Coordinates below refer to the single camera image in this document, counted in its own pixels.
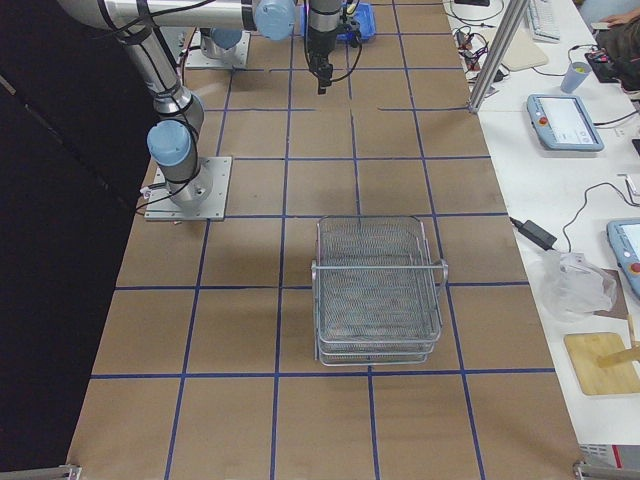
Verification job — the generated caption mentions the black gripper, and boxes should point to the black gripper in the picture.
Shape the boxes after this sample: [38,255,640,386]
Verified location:
[309,52,333,94]

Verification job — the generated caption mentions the beige mouse pad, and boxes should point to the beige mouse pad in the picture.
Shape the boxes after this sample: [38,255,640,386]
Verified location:
[502,29,549,71]

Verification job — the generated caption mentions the blue teach pendant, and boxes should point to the blue teach pendant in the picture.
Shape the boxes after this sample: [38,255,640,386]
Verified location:
[526,94,604,152]
[606,218,640,297]

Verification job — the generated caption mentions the blue plastic tray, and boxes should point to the blue plastic tray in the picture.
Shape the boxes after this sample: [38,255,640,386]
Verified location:
[298,2,376,42]

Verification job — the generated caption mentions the white keyboard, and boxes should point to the white keyboard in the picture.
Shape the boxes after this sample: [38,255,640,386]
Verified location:
[526,0,561,43]

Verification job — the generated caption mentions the blue plastic cup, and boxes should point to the blue plastic cup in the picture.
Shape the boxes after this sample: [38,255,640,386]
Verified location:
[560,61,592,94]

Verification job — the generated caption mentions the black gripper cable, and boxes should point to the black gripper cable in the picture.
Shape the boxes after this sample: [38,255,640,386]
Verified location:
[327,4,364,84]

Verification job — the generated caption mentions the aluminium frame post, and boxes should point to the aluminium frame post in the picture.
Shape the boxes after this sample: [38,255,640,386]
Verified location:
[468,0,528,114]

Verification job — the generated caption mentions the clear plastic bag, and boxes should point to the clear plastic bag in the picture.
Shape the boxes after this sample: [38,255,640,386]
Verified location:
[539,250,618,316]

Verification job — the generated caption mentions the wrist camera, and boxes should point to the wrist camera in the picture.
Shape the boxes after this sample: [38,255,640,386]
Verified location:
[338,13,361,41]

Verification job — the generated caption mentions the wooden cutting board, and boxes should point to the wooden cutting board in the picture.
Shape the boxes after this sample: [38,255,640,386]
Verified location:
[564,332,639,396]

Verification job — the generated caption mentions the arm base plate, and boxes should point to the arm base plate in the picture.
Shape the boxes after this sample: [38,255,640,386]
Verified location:
[185,29,251,70]
[144,157,232,221]

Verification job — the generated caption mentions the black power adapter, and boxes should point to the black power adapter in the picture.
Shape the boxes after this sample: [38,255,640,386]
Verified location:
[510,218,557,251]

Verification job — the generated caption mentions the black curtain panel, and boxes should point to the black curtain panel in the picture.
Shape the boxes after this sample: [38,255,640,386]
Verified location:
[1,1,157,470]

